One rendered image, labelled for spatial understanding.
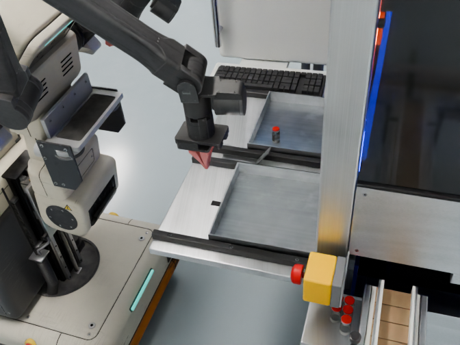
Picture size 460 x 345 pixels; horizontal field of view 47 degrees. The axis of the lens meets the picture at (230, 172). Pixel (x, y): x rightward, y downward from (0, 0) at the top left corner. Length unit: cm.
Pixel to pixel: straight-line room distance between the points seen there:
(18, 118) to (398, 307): 86
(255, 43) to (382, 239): 116
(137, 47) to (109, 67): 280
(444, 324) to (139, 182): 189
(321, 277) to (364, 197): 18
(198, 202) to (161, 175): 142
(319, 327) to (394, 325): 15
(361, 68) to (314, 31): 116
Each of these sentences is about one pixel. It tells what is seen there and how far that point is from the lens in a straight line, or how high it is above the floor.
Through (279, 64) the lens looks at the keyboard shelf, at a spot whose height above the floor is 80.
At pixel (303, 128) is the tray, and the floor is 88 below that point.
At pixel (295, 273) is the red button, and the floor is 101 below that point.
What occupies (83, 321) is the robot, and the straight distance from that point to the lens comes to 197.
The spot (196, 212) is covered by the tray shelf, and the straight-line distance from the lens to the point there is 136.
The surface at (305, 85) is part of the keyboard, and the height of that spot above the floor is 83.
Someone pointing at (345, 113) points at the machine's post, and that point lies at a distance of 85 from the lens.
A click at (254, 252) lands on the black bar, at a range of 123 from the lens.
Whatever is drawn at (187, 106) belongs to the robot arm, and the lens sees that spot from 106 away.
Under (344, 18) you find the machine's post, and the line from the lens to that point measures 77.
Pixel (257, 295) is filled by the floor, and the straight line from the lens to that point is 225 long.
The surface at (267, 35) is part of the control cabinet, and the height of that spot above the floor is 91.
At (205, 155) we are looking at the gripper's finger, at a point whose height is 114.
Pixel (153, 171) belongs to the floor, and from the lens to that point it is 283.
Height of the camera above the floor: 186
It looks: 43 degrees down
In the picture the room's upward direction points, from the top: 5 degrees counter-clockwise
